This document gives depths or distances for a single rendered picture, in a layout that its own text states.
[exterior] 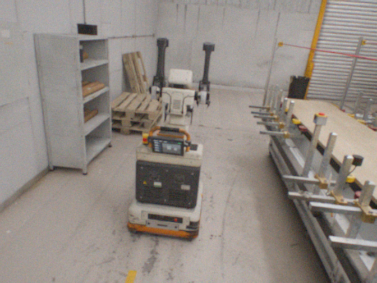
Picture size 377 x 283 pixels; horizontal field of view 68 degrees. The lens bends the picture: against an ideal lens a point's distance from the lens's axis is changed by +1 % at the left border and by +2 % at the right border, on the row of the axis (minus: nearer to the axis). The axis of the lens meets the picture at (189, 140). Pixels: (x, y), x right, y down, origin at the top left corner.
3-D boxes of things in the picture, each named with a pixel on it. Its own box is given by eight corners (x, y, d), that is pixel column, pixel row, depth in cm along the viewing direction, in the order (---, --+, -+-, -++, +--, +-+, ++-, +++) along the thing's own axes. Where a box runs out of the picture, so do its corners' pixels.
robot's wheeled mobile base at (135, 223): (197, 241, 238) (200, 217, 229) (125, 232, 242) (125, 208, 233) (202, 198, 300) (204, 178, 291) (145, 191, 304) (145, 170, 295)
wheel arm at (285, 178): (281, 182, 189) (283, 176, 187) (280, 179, 192) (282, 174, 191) (348, 190, 187) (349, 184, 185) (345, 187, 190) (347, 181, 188)
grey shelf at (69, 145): (49, 170, 334) (33, 33, 276) (83, 143, 417) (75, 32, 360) (86, 175, 332) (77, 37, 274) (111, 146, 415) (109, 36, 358)
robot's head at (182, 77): (190, 83, 236) (192, 69, 241) (166, 81, 237) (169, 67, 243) (191, 92, 249) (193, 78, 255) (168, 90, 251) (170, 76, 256)
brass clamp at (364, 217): (362, 222, 134) (365, 214, 132) (349, 206, 147) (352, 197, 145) (375, 224, 134) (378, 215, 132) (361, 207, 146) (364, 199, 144)
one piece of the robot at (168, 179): (194, 222, 240) (204, 132, 209) (133, 214, 244) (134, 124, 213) (197, 200, 271) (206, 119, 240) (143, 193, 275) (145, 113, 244)
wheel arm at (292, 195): (288, 200, 165) (289, 194, 164) (286, 196, 168) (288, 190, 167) (363, 209, 163) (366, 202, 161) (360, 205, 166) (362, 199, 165)
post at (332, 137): (313, 197, 195) (332, 133, 178) (312, 194, 199) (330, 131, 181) (318, 197, 195) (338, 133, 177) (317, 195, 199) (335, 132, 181)
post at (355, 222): (340, 259, 152) (369, 182, 134) (338, 254, 155) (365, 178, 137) (347, 260, 152) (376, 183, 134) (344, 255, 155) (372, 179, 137)
